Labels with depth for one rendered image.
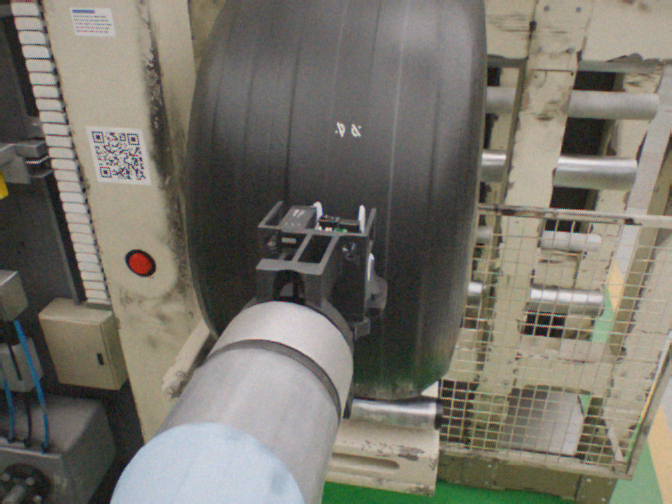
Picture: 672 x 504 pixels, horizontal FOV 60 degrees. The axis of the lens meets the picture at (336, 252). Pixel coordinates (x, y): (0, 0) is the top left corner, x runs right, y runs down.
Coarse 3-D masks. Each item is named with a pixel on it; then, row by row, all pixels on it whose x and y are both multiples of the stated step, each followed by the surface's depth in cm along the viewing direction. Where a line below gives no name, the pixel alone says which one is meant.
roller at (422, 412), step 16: (368, 400) 78; (384, 400) 78; (400, 400) 78; (416, 400) 78; (432, 400) 78; (352, 416) 79; (368, 416) 78; (384, 416) 78; (400, 416) 77; (416, 416) 77; (432, 416) 76
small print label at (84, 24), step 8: (72, 8) 65; (80, 8) 65; (88, 8) 65; (96, 8) 65; (104, 8) 65; (72, 16) 66; (80, 16) 66; (88, 16) 65; (96, 16) 65; (104, 16) 65; (80, 24) 66; (88, 24) 66; (96, 24) 66; (104, 24) 66; (112, 24) 65; (80, 32) 66; (88, 32) 66; (96, 32) 66; (104, 32) 66; (112, 32) 66
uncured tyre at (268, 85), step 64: (256, 0) 57; (320, 0) 56; (384, 0) 55; (448, 0) 55; (256, 64) 53; (320, 64) 53; (384, 64) 52; (448, 64) 52; (192, 128) 57; (256, 128) 52; (320, 128) 52; (384, 128) 51; (448, 128) 51; (192, 192) 57; (256, 192) 53; (320, 192) 52; (384, 192) 51; (448, 192) 52; (192, 256) 59; (256, 256) 54; (384, 256) 52; (448, 256) 54; (384, 320) 55; (448, 320) 58; (384, 384) 63
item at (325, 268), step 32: (288, 224) 38; (320, 224) 40; (352, 224) 39; (288, 256) 37; (320, 256) 36; (352, 256) 37; (256, 288) 32; (288, 288) 34; (320, 288) 31; (352, 288) 37; (352, 320) 38; (352, 352) 33
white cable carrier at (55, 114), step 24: (24, 0) 67; (24, 24) 68; (24, 48) 70; (48, 48) 70; (48, 72) 72; (48, 96) 72; (48, 120) 74; (48, 144) 76; (72, 144) 79; (72, 168) 77; (72, 192) 79; (72, 216) 81; (72, 240) 83; (96, 240) 85; (96, 264) 85; (96, 288) 87; (96, 312) 89
